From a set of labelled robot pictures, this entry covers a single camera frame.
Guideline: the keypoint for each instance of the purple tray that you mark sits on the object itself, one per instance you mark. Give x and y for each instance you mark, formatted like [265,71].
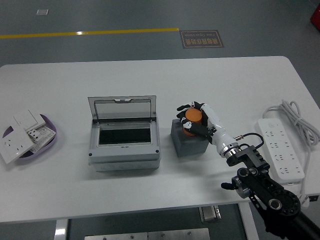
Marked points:
[51,142]

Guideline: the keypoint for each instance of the red cabinet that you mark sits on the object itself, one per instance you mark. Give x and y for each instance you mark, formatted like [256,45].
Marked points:
[316,17]

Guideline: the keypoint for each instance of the white wall socket plate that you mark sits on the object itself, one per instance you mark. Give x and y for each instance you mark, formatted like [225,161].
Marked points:
[15,145]

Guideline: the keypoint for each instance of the orange cylinder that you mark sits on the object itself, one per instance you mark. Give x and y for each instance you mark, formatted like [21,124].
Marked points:
[193,115]

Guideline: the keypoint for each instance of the grey metal table bracket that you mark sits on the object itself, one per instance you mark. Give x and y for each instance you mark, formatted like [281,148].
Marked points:
[210,214]

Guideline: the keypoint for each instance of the grey cube with round hole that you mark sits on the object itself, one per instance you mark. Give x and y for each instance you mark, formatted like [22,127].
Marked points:
[190,147]

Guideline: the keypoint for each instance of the white perforated socket plate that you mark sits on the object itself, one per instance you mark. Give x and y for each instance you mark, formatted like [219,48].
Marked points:
[46,136]

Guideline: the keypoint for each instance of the white table leg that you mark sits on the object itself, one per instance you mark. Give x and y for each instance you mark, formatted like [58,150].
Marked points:
[248,222]
[61,230]

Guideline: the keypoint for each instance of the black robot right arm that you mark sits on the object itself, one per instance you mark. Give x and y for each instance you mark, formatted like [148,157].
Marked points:
[275,195]

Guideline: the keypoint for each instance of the white socket insert module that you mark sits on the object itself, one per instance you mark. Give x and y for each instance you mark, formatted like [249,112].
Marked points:
[33,135]

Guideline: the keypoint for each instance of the white wall switch plate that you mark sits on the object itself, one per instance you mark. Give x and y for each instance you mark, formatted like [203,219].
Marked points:
[27,118]

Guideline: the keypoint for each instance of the small grey floor plate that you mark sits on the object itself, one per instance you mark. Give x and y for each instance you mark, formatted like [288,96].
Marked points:
[42,12]

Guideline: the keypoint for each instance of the steel base plate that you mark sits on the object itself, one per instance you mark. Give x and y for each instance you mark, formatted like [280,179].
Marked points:
[116,236]
[178,234]

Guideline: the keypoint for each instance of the grey box with clear lid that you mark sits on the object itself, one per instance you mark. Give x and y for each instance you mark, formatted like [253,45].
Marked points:
[125,155]

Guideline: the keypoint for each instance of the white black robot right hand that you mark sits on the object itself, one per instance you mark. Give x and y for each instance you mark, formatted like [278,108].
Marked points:
[217,130]

